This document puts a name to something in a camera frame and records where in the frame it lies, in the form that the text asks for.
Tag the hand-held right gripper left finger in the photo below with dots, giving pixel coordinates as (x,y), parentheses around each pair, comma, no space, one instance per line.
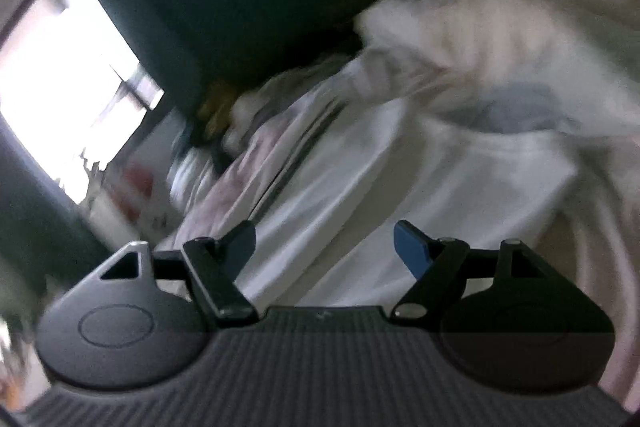
(240,249)

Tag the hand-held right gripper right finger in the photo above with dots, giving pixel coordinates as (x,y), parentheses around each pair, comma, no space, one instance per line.
(412,249)

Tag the white garment with dark stripes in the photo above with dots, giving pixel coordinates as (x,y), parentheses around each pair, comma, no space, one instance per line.
(400,187)

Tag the white quilt bundle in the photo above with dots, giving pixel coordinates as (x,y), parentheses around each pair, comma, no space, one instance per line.
(192,177)

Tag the red bag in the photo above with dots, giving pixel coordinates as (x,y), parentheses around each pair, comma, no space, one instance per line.
(137,182)

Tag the yellow plush toy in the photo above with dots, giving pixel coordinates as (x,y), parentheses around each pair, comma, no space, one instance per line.
(217,107)

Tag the pastel tie-dye duvet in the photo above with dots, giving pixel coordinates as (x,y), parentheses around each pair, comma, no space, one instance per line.
(500,52)

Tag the black framed window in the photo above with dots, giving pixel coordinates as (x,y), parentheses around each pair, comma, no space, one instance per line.
(65,72)

